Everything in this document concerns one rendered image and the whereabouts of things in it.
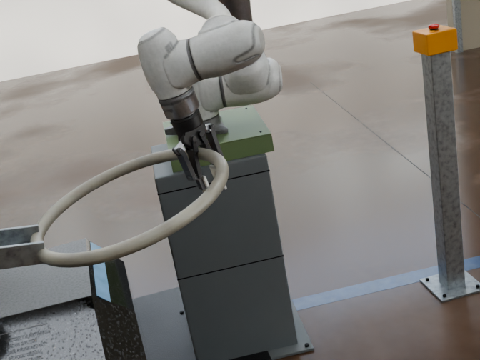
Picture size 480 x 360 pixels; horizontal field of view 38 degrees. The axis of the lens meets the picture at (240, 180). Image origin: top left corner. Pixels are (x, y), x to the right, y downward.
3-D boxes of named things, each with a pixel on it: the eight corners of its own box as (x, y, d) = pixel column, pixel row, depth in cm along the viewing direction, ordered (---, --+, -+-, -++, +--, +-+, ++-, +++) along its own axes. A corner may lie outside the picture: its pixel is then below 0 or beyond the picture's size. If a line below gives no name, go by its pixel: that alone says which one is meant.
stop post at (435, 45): (486, 290, 286) (473, 25, 248) (441, 303, 283) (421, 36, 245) (461, 269, 305) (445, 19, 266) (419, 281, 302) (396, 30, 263)
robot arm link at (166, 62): (151, 106, 165) (203, 90, 162) (125, 45, 158) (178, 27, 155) (158, 89, 174) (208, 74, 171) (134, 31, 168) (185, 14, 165)
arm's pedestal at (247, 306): (177, 313, 310) (137, 144, 282) (286, 288, 315) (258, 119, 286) (186, 381, 264) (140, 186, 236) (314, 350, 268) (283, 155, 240)
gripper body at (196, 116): (185, 104, 176) (198, 136, 180) (161, 121, 171) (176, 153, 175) (205, 105, 170) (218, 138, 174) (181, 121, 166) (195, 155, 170)
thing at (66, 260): (46, 301, 136) (40, 289, 135) (24, 220, 180) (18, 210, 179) (263, 191, 147) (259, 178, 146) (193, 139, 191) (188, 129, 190)
